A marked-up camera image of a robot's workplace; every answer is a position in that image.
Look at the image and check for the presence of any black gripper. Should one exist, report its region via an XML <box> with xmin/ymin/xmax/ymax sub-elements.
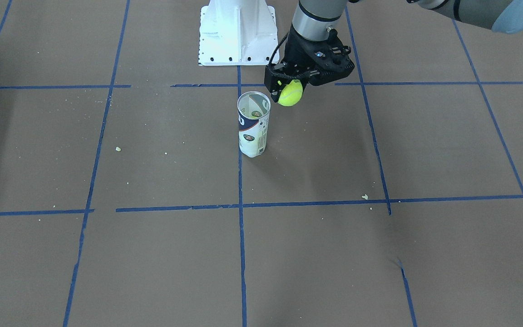
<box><xmin>264</xmin><ymin>25</ymin><xmax>330</xmax><ymax>102</ymax></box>

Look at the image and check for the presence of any white tennis ball can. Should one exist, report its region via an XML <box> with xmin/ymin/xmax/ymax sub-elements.
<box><xmin>237</xmin><ymin>91</ymin><xmax>271</xmax><ymax>158</ymax></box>

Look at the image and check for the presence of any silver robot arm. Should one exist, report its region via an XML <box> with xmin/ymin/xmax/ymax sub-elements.
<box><xmin>264</xmin><ymin>0</ymin><xmax>523</xmax><ymax>106</ymax></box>

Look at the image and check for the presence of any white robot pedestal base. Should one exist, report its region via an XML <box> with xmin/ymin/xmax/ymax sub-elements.
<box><xmin>198</xmin><ymin>0</ymin><xmax>280</xmax><ymax>66</ymax></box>

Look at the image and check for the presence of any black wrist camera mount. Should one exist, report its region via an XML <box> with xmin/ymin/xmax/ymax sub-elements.
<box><xmin>306</xmin><ymin>29</ymin><xmax>355</xmax><ymax>86</ymax></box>

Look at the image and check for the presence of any yellow tennis ball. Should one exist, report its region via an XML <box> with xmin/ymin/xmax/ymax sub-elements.
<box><xmin>278</xmin><ymin>79</ymin><xmax>304</xmax><ymax>106</ymax></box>

